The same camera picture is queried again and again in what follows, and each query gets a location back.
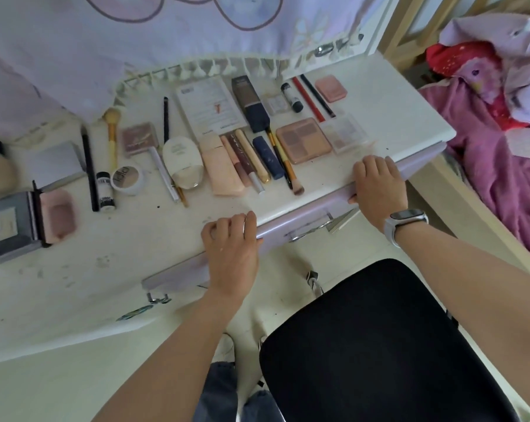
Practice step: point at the silver square palette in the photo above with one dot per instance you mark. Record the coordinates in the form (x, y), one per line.
(56, 164)

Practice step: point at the navy lipstick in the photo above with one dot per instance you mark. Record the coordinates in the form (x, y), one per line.
(268, 157)

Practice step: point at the black pen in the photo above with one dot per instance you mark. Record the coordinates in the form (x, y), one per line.
(165, 120)

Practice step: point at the black eyeliner pencils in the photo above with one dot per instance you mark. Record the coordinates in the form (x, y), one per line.
(38, 215)

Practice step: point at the person's right hand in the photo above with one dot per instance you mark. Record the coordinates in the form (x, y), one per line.
(379, 193)

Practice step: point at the white table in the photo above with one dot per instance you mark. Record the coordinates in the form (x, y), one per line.
(379, 109)

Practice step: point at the white oval compact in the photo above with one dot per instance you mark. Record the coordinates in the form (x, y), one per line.
(183, 162)

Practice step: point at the paper instruction sheet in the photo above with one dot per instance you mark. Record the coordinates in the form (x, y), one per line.
(210, 107)

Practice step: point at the pink four-pan eyeshadow palette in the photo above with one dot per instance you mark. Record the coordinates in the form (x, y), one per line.
(303, 140)

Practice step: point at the small black white bottle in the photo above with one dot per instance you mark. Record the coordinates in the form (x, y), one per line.
(105, 193)

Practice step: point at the person's blue jeans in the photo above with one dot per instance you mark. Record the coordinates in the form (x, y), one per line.
(221, 391)

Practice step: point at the wooden drawer lilac front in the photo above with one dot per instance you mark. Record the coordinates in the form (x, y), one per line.
(291, 219)

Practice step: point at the cream gold tube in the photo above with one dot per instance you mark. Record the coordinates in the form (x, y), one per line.
(251, 155)

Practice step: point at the person's left forearm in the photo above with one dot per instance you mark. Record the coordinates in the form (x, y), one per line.
(168, 364)

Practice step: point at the lilac clothing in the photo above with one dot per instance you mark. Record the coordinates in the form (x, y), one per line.
(511, 39)

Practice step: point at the person's right forearm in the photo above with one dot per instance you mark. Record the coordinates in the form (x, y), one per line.
(480, 294)

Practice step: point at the dark grey palette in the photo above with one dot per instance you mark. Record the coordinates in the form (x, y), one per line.
(12, 226)

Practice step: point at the person's left hand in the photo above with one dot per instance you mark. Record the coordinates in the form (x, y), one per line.
(229, 254)

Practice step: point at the white smartwatch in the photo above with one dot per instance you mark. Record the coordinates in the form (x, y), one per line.
(401, 224)

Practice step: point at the pink lip gloss tube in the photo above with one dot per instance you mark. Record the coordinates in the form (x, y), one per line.
(58, 215)

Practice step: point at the lilac cartoon cloth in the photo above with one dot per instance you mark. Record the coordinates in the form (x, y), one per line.
(115, 39)

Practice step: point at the blue cabinet sticker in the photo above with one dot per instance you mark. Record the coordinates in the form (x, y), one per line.
(135, 312)

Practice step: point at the small brown bottle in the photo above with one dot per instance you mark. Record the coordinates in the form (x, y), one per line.
(291, 97)

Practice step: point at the dark foundation box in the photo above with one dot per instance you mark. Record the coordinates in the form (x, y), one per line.
(249, 103)

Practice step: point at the black eyeliner pencil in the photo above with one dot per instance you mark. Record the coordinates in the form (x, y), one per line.
(89, 171)

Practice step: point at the magenta bed sheet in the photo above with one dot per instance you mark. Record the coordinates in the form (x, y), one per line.
(502, 171)

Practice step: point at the small red blush palette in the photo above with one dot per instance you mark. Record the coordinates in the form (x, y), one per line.
(138, 138)

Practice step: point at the white sneaker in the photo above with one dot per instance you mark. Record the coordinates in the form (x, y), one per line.
(227, 347)

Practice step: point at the small clear square compact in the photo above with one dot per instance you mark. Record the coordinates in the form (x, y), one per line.
(276, 104)

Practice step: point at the wooden bed frame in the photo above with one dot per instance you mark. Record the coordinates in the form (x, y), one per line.
(476, 206)

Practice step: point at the black office chair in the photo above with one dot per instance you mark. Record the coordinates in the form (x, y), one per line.
(379, 347)

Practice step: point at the red pink patterned garment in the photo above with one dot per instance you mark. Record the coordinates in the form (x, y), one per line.
(458, 61)

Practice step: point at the round white powder compact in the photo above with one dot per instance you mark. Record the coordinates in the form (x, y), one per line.
(127, 179)

